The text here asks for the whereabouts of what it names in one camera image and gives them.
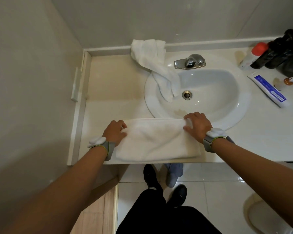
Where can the white towel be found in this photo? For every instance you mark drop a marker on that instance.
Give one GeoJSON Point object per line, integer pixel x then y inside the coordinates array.
{"type": "Point", "coordinates": [149, 56]}
{"type": "Point", "coordinates": [156, 141]}

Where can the person's black right shoe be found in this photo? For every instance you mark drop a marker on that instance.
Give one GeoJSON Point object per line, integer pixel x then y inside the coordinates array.
{"type": "Point", "coordinates": [178, 194]}

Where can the person's left hand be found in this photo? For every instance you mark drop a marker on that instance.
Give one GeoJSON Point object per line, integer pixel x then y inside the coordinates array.
{"type": "Point", "coordinates": [113, 134]}

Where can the person's right thumb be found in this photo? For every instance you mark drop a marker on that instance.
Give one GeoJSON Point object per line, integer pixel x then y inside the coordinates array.
{"type": "Point", "coordinates": [187, 129]}

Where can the person's black left shoe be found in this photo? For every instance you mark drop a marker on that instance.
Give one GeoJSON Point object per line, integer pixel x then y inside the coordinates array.
{"type": "Point", "coordinates": [151, 176]}

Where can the white and blue toothpaste tube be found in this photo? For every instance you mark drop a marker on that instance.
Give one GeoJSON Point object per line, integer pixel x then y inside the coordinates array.
{"type": "Point", "coordinates": [268, 88]}

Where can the person's black trousers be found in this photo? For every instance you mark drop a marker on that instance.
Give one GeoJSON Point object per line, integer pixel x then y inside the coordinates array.
{"type": "Point", "coordinates": [161, 216]}

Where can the crumpled white towel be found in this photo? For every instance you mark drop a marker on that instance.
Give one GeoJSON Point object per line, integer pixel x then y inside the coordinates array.
{"type": "Point", "coordinates": [149, 56]}

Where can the grey wrist tracker band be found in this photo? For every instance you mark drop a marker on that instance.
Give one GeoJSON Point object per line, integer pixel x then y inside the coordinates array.
{"type": "Point", "coordinates": [107, 147]}
{"type": "Point", "coordinates": [211, 141]}

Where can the person's right hand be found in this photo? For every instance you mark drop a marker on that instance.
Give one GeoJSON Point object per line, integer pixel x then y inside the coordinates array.
{"type": "Point", "coordinates": [200, 126]}

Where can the small bottle with orange collar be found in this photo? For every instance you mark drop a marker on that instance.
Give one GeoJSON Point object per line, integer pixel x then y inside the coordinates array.
{"type": "Point", "coordinates": [291, 79]}

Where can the grey cloth slipper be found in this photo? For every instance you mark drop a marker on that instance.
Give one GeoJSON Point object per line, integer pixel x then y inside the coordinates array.
{"type": "Point", "coordinates": [173, 173]}

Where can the person's right forearm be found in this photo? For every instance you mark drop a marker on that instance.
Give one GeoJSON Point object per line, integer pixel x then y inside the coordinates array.
{"type": "Point", "coordinates": [258, 173]}

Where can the metal sink drain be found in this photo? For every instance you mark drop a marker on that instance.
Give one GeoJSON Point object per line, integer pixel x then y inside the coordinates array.
{"type": "Point", "coordinates": [187, 95]}

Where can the person's left forearm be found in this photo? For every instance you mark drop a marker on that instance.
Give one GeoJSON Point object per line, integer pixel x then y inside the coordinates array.
{"type": "Point", "coordinates": [63, 190]}

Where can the person's left thumb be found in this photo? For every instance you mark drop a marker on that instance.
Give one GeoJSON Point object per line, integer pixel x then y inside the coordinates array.
{"type": "Point", "coordinates": [123, 135]}

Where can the white toilet bowl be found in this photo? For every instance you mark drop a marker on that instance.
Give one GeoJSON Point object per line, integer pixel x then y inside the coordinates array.
{"type": "Point", "coordinates": [266, 216]}

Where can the grey right wrist tracker band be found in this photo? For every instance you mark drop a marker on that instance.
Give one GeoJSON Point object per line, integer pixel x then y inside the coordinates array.
{"type": "Point", "coordinates": [211, 141]}

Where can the white bottle with red cap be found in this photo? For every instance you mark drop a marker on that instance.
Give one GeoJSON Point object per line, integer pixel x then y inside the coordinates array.
{"type": "Point", "coordinates": [250, 58]}

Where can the white oval sink basin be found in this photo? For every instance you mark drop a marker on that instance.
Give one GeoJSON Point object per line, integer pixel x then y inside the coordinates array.
{"type": "Point", "coordinates": [214, 95]}

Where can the person's black shoe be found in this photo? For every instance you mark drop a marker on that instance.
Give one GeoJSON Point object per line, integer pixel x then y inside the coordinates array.
{"type": "Point", "coordinates": [178, 194]}
{"type": "Point", "coordinates": [151, 176]}

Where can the black pump bottle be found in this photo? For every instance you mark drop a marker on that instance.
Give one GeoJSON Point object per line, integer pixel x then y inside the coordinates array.
{"type": "Point", "coordinates": [271, 52]}
{"type": "Point", "coordinates": [284, 54]}

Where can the small cream cap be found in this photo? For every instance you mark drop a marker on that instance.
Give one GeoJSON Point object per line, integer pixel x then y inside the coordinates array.
{"type": "Point", "coordinates": [278, 84]}

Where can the chrome faucet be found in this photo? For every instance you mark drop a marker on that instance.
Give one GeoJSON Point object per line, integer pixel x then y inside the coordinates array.
{"type": "Point", "coordinates": [191, 61]}

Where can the grey left wrist tracker band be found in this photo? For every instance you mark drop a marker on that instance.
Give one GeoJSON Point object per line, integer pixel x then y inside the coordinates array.
{"type": "Point", "coordinates": [107, 147]}

